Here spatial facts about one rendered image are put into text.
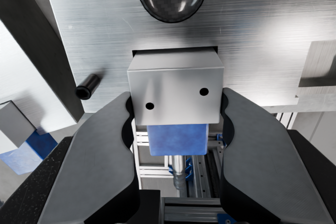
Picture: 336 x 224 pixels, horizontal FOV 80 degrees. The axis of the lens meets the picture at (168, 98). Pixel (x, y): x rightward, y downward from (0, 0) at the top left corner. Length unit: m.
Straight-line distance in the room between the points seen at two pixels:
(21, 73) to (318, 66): 0.24
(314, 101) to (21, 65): 0.31
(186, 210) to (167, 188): 0.80
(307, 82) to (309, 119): 1.31
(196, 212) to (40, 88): 0.47
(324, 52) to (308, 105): 0.12
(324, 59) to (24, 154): 0.28
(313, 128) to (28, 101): 1.50
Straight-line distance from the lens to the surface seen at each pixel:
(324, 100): 0.31
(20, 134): 0.23
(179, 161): 0.17
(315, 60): 0.19
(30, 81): 0.21
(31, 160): 0.26
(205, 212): 0.58
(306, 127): 1.53
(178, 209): 0.58
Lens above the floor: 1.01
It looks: 60 degrees down
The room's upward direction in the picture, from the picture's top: 177 degrees counter-clockwise
